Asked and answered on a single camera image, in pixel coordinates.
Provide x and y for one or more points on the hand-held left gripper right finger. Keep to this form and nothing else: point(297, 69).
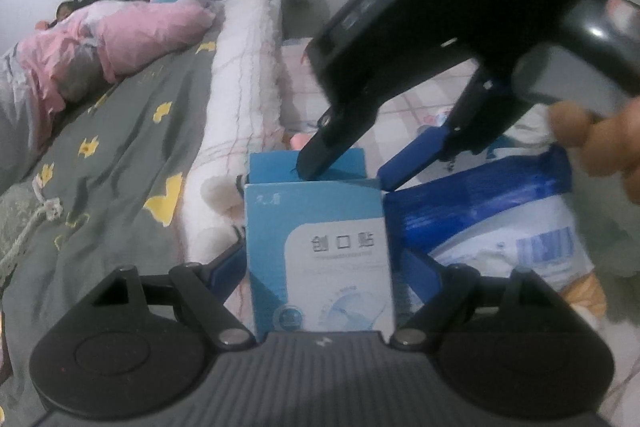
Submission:
point(409, 279)

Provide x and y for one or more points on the blue white paper box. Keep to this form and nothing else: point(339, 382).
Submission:
point(320, 227)

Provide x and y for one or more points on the blue white plastic package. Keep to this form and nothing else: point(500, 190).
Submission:
point(500, 227)

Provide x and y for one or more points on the person's right hand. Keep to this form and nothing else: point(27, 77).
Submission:
point(605, 147)

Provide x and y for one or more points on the orange soft item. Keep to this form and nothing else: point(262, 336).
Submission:
point(585, 294)

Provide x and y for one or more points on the pink quilt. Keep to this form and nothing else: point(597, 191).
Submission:
point(145, 27)

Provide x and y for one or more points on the grey blanket with yellow print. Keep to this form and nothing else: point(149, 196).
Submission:
point(125, 147)

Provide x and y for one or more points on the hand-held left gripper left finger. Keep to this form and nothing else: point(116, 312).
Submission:
point(231, 269)

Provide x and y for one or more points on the pink checked bedsheet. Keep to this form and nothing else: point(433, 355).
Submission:
point(400, 117)

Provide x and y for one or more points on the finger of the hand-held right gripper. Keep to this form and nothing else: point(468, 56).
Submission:
point(330, 142)
point(420, 157)

